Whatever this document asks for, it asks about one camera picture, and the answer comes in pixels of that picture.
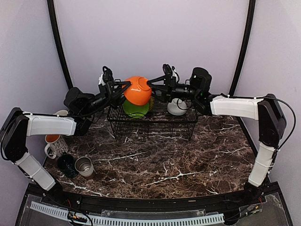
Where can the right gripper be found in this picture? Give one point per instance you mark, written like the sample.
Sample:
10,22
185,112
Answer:
170,82

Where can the orange bowl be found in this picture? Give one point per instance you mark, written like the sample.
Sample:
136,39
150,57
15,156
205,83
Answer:
139,92

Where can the yellow woven plate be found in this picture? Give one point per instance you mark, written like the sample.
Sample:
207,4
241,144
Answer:
151,103

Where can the white cable duct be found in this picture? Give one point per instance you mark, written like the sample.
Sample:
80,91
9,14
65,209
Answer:
113,218

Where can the floral white tall cup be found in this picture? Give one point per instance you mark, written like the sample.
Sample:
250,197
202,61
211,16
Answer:
62,113

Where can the black front rail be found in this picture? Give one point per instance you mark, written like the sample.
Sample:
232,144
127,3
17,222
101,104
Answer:
96,204

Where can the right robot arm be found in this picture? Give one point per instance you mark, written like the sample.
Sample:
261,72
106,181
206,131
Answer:
266,110

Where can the white brown-band cup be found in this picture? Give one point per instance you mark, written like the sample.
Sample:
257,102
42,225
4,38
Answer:
85,168

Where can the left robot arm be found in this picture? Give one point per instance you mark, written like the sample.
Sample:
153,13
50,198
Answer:
19,125

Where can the patterned white mug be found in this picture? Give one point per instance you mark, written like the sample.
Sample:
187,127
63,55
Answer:
56,146

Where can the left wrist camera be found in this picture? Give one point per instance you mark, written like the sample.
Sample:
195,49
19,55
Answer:
106,77

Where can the green plastic plate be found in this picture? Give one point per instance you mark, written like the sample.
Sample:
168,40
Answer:
135,111

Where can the black wire dish rack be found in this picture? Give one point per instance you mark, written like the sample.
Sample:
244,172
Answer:
158,121

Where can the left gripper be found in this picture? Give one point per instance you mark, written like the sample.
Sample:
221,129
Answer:
114,93

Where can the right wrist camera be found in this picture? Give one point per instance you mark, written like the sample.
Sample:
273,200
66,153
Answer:
171,73

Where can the white ceramic bowl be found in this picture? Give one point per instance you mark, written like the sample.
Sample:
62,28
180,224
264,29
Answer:
177,107

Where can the dark green mug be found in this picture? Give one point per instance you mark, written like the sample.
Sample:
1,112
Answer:
66,164

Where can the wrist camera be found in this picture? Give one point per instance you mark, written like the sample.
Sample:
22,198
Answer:
171,73
106,77

